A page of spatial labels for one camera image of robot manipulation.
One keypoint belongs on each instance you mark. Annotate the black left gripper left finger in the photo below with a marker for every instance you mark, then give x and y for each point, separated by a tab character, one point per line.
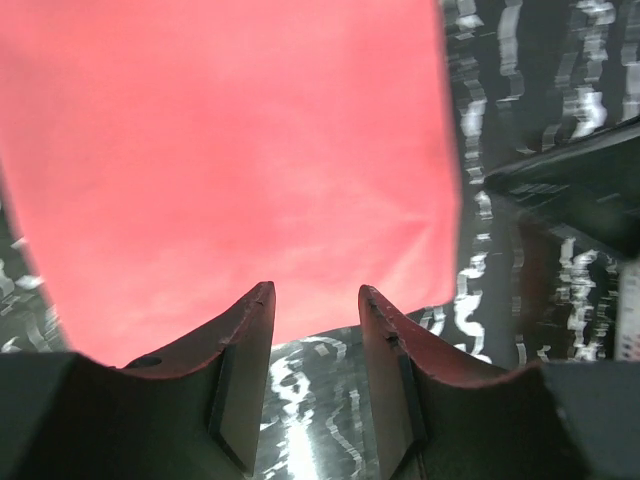
189	410

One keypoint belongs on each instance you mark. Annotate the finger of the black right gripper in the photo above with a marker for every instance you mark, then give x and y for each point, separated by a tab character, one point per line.
588	186

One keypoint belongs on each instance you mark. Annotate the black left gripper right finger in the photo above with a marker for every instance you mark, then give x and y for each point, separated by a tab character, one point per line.
440	413

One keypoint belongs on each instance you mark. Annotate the salmon pink t shirt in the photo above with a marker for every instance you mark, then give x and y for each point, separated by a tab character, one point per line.
160	158

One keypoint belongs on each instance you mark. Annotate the black marble pattern mat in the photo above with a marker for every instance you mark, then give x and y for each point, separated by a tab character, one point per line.
523	77

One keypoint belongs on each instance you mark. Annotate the white plastic laundry basket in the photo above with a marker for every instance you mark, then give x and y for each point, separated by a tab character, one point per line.
628	310

